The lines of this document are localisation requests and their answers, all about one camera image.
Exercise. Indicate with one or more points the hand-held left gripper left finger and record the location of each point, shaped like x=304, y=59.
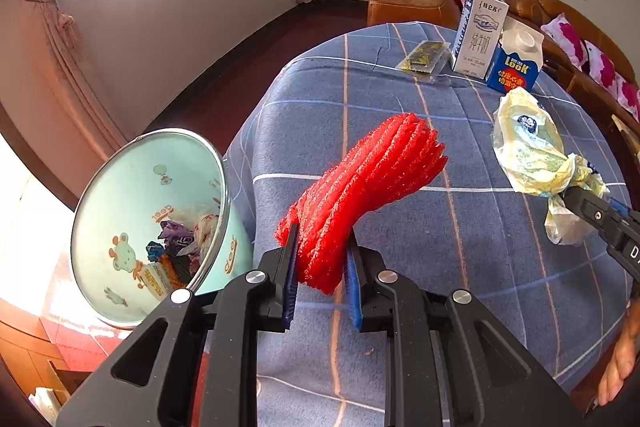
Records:
x=290, y=302

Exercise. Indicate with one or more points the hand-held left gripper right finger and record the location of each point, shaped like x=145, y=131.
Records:
x=354, y=297

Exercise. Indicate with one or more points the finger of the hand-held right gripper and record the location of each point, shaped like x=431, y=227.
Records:
x=592, y=212
x=622, y=214

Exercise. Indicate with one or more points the pale yellow plastic bag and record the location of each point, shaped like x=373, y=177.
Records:
x=530, y=147

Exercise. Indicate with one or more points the red foam net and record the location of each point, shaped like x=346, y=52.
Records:
x=370, y=177

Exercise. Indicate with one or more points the long beige cake wrapper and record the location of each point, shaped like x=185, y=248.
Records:
x=160, y=279

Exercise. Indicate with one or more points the light green cartoon trash bin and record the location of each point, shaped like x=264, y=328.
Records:
x=125, y=197

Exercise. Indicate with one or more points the person's right hand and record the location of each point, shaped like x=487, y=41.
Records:
x=622, y=357

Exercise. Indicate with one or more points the blue plaid tablecloth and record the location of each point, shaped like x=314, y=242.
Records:
x=450, y=257

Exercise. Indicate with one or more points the clear plastic bag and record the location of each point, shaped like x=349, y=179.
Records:
x=206, y=232

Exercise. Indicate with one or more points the purple snack wrapper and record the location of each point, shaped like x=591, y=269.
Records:
x=175, y=232

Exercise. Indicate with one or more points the blue foil wrapper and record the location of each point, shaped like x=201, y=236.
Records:
x=156, y=252

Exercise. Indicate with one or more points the blue and white carton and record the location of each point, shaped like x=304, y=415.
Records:
x=512, y=67

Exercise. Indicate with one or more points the white milk carton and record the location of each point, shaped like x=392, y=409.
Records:
x=477, y=42

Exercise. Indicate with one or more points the black green snack packet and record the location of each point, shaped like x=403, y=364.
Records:
x=422, y=59

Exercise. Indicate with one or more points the wooden cabinet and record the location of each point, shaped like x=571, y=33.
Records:
x=30, y=347

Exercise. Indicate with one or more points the long pink curtain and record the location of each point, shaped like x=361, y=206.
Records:
x=75, y=57

